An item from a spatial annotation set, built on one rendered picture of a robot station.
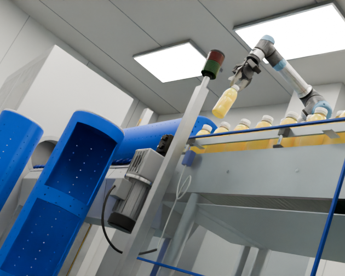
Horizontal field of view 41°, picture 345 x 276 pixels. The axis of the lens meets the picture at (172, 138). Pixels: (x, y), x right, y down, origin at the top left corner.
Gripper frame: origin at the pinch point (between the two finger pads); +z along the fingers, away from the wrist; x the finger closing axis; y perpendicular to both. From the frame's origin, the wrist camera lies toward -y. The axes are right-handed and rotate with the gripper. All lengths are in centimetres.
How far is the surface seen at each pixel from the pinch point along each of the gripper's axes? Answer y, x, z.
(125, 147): 52, 3, 48
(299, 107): 217, -219, -177
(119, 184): -22, 29, 78
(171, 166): -45, 28, 64
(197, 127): 3.5, 1.5, 27.4
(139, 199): -25, 20, 77
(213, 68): -39, 36, 25
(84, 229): 91, -28, 95
